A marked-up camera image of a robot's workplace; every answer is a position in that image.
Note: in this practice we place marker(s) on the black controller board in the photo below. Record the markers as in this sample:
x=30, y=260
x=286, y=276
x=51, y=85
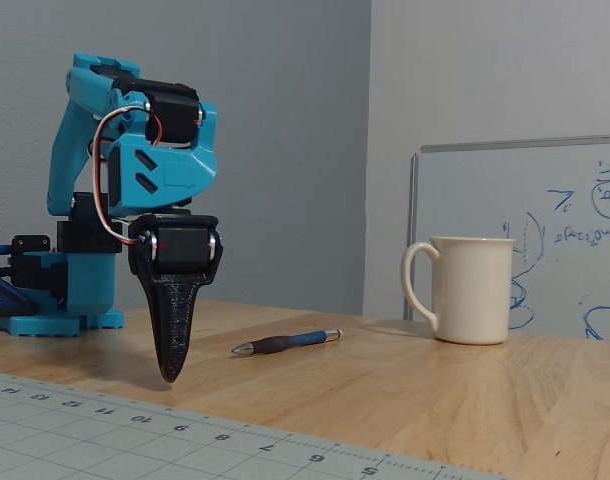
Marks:
x=30, y=255

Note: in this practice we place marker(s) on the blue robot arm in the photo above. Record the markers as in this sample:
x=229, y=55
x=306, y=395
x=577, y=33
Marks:
x=80, y=150

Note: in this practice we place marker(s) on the dark blue table clamp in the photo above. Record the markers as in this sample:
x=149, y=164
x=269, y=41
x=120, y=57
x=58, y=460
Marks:
x=5, y=295

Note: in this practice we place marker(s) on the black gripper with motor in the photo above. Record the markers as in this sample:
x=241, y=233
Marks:
x=177, y=256

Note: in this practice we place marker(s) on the whiteboard with blue drawings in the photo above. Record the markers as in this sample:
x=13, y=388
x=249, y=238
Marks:
x=560, y=240

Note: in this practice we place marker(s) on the grey cutting mat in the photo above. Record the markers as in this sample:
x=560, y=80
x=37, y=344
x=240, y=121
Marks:
x=110, y=435

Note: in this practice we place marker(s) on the blue and black pen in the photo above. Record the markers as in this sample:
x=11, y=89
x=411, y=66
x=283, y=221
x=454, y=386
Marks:
x=285, y=342

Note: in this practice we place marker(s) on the cream ceramic mug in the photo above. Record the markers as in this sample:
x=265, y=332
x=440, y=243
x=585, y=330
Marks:
x=472, y=290

